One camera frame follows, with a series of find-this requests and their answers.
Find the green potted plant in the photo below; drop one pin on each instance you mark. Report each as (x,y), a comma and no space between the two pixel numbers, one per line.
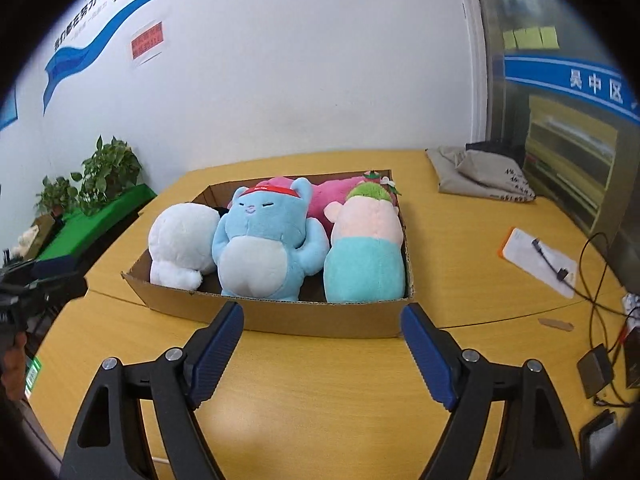
(109,172)

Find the black smartphone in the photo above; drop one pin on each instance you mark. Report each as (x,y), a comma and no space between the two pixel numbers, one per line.
(596,437)

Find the blue glass banner strip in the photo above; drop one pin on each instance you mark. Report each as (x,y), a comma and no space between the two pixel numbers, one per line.
(592,83)

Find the blue plush bear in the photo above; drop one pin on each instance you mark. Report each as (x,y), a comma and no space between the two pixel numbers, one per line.
(266,244)

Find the small wooden stick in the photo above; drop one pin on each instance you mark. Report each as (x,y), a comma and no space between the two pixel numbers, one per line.
(556,324)

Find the green-haired peach plush doll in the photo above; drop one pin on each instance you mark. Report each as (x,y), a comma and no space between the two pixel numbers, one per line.
(364,263)

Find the red wall notice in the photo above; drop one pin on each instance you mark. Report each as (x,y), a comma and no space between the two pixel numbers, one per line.
(147,43)

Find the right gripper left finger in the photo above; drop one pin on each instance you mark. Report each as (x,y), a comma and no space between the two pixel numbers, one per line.
(108,439)

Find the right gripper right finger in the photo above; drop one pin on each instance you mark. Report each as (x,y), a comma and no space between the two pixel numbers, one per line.
(534,440)

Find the green covered side table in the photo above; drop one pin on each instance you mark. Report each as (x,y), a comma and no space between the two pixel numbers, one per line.
(80,232)

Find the white paper notepad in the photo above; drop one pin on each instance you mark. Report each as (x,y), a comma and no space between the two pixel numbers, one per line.
(540,261)

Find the yellow sticky notes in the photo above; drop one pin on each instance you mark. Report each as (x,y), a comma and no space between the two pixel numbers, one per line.
(534,38)

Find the grey folded cloth bag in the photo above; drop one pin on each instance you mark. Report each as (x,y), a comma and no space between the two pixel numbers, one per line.
(479,174)

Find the green white sticker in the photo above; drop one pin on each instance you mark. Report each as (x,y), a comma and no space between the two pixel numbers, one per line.
(33,370)

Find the blue wall wave decal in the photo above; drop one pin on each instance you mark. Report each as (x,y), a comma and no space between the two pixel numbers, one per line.
(85,62)

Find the white plush toy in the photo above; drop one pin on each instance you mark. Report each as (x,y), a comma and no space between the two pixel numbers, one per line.
(180,246)

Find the person's left hand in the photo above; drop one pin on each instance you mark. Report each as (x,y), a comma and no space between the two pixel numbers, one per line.
(14,368)

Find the black power adapter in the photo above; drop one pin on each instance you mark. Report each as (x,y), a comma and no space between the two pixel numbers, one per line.
(595,370)

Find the brown cardboard box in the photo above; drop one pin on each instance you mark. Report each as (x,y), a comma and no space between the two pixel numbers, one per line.
(310,315)

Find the pink plush toy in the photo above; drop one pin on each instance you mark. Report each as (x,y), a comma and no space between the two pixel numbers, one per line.
(336,190)

